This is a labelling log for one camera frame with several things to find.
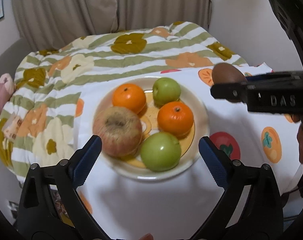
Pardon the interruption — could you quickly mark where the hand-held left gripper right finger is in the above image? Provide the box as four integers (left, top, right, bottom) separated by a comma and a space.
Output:
192, 136, 284, 240

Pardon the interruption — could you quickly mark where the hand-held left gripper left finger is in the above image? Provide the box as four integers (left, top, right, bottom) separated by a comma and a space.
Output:
17, 135, 109, 240

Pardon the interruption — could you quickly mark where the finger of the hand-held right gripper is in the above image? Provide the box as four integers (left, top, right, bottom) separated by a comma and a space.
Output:
210, 82, 249, 103

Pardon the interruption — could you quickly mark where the brown kiwi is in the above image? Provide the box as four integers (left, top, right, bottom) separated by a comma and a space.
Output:
212, 63, 248, 85

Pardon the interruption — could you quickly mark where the red apple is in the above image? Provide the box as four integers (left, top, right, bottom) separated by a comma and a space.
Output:
93, 106, 143, 158

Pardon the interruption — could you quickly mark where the green apple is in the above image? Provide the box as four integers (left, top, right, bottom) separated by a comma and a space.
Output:
140, 132, 182, 172
152, 77, 181, 107

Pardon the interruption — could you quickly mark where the large round orange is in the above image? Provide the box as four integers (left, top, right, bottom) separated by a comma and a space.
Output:
157, 102, 194, 137

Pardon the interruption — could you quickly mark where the mandarin orange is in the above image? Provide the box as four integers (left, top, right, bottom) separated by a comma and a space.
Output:
112, 83, 146, 114

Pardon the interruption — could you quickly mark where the cream cartoon print plate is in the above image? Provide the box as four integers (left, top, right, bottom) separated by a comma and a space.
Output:
93, 77, 210, 180

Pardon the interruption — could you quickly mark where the white persimmon print cloth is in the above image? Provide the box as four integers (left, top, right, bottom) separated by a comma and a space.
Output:
59, 62, 303, 240

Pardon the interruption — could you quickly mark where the small printed box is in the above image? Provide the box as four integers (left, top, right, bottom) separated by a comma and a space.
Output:
3, 115, 23, 140

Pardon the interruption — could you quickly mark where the green striped floral quilt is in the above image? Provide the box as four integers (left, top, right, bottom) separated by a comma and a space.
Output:
0, 21, 248, 183

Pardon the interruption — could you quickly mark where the pink plush toy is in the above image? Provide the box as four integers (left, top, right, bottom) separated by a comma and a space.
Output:
0, 73, 15, 130

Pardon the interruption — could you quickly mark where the beige curtain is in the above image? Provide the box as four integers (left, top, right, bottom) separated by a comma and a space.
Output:
10, 0, 213, 53

